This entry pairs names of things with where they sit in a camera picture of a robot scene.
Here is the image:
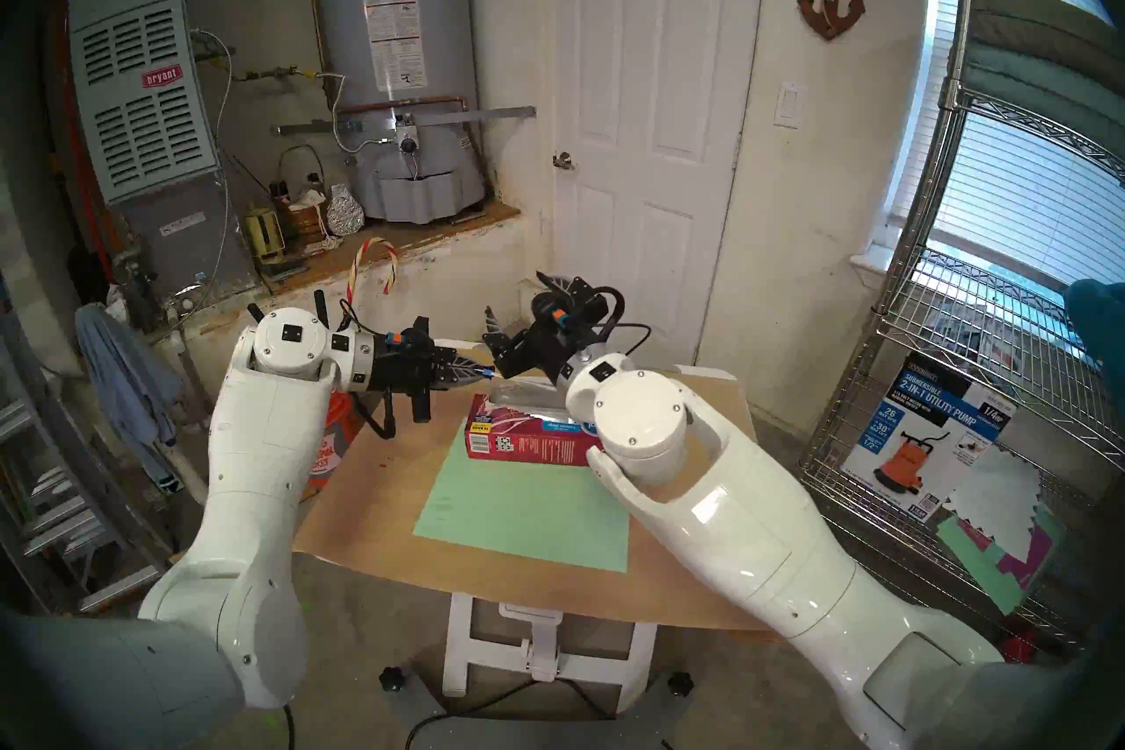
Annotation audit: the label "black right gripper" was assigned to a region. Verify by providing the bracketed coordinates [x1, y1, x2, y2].
[482, 305, 578, 386]

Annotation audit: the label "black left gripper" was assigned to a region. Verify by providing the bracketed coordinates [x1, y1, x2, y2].
[369, 331, 494, 396]

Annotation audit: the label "clear ziplock bag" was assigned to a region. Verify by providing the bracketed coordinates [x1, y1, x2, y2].
[479, 366, 581, 428]

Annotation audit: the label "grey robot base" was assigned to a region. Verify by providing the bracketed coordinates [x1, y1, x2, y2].
[378, 665, 695, 750]

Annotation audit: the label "red freezer bag box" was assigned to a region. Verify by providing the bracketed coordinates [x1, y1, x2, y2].
[464, 392, 607, 468]

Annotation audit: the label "wooden platform board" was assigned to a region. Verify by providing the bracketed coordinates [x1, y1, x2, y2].
[264, 200, 524, 297]

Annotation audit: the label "orange plastic bucket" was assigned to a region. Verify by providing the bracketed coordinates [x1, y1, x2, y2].
[303, 391, 366, 499]

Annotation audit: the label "striped candy cane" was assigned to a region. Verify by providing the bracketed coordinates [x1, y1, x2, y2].
[349, 236, 401, 310]

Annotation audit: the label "wooden table top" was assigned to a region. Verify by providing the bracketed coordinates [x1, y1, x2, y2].
[294, 340, 774, 633]

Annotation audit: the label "green paper sheet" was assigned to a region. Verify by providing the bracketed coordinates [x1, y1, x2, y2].
[413, 441, 634, 573]

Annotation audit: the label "crumpled foil wrap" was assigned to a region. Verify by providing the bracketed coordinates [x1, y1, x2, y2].
[325, 183, 366, 237]

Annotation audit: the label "brown wicker basket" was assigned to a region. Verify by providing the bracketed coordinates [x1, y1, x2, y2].
[278, 145, 330, 244]

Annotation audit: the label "yellow jug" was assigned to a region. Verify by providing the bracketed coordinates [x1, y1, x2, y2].
[242, 203, 287, 266]

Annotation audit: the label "white panel door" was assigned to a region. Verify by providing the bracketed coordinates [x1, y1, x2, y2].
[552, 0, 767, 367]

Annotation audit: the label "blue hanging cloth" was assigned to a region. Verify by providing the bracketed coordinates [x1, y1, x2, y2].
[75, 303, 185, 490]

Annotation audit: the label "grey Bryant furnace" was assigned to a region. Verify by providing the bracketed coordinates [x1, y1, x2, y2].
[69, 0, 260, 310]

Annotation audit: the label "utility pump box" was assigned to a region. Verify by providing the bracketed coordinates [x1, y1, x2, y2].
[839, 353, 1020, 525]

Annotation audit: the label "aluminium ladder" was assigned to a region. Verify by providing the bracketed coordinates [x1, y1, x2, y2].
[0, 274, 199, 652]

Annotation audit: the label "white scalloped paper sheet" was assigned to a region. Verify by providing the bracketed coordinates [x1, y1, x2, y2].
[945, 445, 1042, 551]

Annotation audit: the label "white window blinds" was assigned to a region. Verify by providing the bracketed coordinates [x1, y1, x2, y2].
[888, 0, 1125, 292]

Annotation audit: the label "green foam sheet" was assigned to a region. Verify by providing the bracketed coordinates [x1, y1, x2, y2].
[934, 502, 1064, 616]

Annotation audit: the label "magenta foam sheet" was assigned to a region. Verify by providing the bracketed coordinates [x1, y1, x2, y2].
[962, 520, 1056, 591]

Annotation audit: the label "pale green cushion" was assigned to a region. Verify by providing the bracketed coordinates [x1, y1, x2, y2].
[962, 41, 1125, 160]

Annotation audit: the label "teal fabric item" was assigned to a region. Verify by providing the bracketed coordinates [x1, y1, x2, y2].
[1065, 278, 1125, 398]

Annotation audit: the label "olive grey cushion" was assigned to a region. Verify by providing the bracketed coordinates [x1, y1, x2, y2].
[971, 0, 1125, 68]

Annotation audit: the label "grey metal strap bar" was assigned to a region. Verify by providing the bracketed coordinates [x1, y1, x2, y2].
[270, 107, 537, 137]

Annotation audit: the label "white folding table frame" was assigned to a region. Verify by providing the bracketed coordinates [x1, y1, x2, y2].
[442, 594, 658, 714]

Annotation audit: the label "black floor cable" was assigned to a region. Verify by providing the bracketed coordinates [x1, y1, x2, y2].
[404, 678, 616, 750]

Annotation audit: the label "chrome wire shelf rack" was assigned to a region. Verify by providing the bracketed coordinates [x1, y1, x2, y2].
[800, 0, 1125, 652]

